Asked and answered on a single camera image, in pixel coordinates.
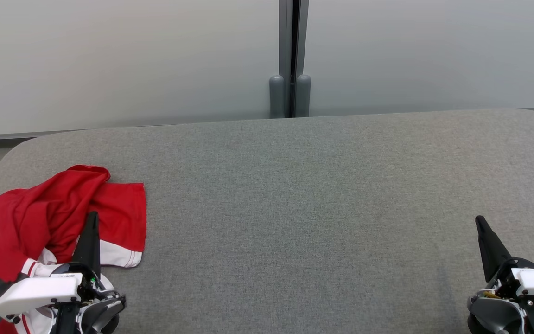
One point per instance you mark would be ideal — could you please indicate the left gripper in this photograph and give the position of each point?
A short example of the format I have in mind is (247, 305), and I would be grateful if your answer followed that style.
(100, 311)

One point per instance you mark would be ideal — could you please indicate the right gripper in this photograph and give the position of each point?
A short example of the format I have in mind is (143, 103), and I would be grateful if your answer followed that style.
(494, 311)

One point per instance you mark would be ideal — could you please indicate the red shorts white stripe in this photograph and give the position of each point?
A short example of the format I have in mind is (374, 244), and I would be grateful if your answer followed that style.
(118, 208)

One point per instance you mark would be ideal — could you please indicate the red jersey shirt white sleeves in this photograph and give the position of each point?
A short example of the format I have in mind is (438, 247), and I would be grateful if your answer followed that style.
(3, 241)

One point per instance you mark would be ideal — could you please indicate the white left camera bracket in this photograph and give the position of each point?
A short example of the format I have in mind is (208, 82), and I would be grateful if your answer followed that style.
(35, 292)

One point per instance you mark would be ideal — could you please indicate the grey cylindrical post foot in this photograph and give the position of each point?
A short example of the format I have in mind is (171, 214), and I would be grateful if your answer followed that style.
(276, 97)
(303, 97)

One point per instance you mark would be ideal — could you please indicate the grey metal partition post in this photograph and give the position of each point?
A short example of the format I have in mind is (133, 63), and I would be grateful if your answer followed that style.
(285, 46)

